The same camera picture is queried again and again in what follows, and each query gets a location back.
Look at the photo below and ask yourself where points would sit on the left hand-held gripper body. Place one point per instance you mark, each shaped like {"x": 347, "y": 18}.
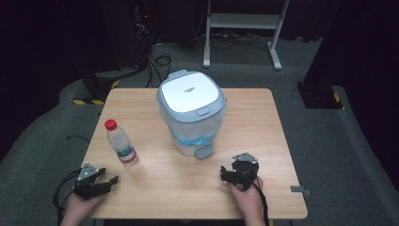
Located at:
{"x": 85, "y": 182}

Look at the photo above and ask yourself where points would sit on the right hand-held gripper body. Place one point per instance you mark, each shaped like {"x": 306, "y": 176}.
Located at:
{"x": 246, "y": 169}

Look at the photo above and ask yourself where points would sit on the clear plastic bottle red cap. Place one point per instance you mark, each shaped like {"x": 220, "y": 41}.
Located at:
{"x": 120, "y": 144}

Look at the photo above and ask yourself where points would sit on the white and grey pedal trash can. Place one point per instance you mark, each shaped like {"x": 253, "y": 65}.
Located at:
{"x": 188, "y": 92}

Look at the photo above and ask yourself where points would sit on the person's left hand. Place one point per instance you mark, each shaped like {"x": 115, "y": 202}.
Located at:
{"x": 80, "y": 205}

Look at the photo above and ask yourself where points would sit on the person's right hand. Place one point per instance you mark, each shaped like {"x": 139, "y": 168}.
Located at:
{"x": 247, "y": 201}

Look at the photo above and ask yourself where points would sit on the grey table edge clip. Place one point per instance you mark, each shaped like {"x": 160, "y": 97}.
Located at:
{"x": 299, "y": 189}

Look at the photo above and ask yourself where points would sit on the black stand with striped base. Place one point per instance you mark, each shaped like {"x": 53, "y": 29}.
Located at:
{"x": 97, "y": 84}
{"x": 320, "y": 95}

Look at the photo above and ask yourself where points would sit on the white metal stand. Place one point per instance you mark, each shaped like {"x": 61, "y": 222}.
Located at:
{"x": 244, "y": 21}

